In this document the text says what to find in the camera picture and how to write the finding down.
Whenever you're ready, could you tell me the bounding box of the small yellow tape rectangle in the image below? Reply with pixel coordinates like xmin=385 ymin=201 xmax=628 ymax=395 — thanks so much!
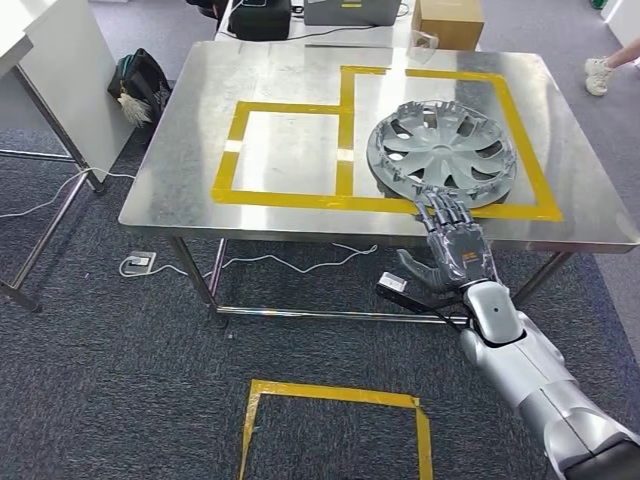
xmin=210 ymin=100 xmax=356 ymax=205

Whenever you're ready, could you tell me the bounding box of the black carry case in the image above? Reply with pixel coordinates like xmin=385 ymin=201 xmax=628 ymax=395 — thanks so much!
xmin=227 ymin=0 xmax=293 ymax=42

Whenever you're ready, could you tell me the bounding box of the yellow floor tape square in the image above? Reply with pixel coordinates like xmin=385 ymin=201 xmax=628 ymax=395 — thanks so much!
xmin=238 ymin=379 xmax=435 ymax=480

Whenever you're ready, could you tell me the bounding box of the black bag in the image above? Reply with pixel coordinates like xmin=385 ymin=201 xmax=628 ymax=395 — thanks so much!
xmin=107 ymin=48 xmax=173 ymax=130

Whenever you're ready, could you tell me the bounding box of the steel workbench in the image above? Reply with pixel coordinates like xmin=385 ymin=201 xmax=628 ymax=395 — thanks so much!
xmin=118 ymin=40 xmax=640 ymax=329

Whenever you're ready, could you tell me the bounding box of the white desk with metal legs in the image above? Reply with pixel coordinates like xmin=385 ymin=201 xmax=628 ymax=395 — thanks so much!
xmin=0 ymin=0 xmax=136 ymax=314

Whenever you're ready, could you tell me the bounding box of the white table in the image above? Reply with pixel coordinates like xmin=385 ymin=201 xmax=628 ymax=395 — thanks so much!
xmin=214 ymin=0 xmax=481 ymax=51

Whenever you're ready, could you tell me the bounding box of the large yellow tape rectangle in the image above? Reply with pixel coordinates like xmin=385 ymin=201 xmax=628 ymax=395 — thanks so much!
xmin=336 ymin=64 xmax=565 ymax=223

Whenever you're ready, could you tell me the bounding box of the white floor cable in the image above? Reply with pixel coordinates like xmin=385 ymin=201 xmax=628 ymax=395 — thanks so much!
xmin=149 ymin=243 xmax=378 ymax=280
xmin=0 ymin=166 xmax=136 ymax=220

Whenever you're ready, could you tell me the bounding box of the cardboard box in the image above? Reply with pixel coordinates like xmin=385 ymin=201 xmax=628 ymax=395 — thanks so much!
xmin=411 ymin=0 xmax=485 ymax=52

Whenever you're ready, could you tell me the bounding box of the grey laptop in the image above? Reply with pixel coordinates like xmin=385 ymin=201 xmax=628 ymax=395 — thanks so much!
xmin=303 ymin=0 xmax=402 ymax=28

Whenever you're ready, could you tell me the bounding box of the grey plastic wheel cover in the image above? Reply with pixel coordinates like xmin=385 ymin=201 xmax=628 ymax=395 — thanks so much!
xmin=366 ymin=99 xmax=518 ymax=210

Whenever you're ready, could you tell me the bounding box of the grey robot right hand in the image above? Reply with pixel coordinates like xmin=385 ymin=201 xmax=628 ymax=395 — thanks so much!
xmin=396 ymin=185 xmax=496 ymax=294

